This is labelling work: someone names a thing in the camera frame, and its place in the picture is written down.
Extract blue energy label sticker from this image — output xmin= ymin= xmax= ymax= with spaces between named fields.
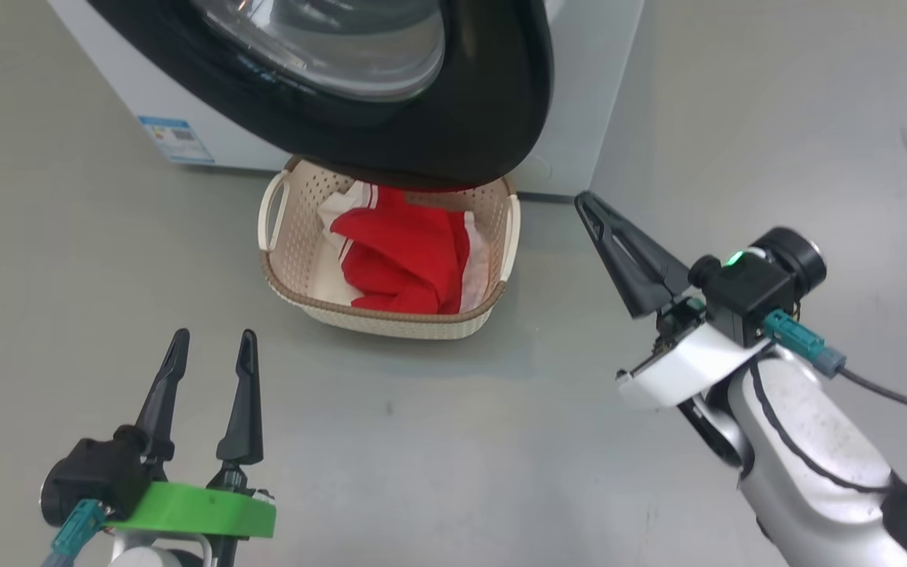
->
xmin=137 ymin=116 xmax=216 ymax=165

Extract red and white garment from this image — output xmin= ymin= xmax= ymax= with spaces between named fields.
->
xmin=317 ymin=180 xmax=493 ymax=316

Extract left cable with teal connector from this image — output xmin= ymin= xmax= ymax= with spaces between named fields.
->
xmin=42 ymin=498 xmax=109 ymax=567

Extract black round glass washer door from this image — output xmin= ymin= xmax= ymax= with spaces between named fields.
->
xmin=87 ymin=0 xmax=555 ymax=191

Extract cream perforated laundry basket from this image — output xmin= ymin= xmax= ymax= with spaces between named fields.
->
xmin=257 ymin=155 xmax=522 ymax=341

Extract white front-load washing machine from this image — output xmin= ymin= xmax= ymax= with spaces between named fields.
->
xmin=47 ymin=0 xmax=646 ymax=198

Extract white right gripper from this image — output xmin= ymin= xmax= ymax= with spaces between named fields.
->
xmin=574 ymin=190 xmax=827 ymax=410

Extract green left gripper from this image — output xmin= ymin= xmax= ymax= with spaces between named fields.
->
xmin=103 ymin=328 xmax=278 ymax=540

